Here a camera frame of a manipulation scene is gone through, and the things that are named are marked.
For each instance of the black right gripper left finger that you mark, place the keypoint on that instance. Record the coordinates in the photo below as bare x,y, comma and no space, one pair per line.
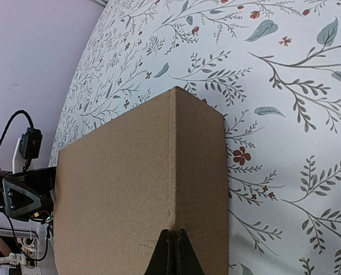
160,261

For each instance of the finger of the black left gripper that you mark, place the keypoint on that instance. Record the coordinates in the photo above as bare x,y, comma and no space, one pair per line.
20,201

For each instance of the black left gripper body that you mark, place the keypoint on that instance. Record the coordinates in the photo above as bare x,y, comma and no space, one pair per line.
40,180

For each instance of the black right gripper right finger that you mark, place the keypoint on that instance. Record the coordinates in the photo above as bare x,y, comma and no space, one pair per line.
186,259

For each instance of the brown cardboard box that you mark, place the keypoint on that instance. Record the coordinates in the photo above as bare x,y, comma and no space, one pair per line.
162,165

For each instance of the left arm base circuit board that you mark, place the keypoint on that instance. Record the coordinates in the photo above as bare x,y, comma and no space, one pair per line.
43,217

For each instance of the floral patterned table mat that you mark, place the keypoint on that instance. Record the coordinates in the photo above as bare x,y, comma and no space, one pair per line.
273,69

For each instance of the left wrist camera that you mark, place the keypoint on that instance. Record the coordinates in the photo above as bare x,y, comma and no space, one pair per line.
27,149

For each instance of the left aluminium corner post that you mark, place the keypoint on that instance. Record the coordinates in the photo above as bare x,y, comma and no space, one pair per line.
101,3

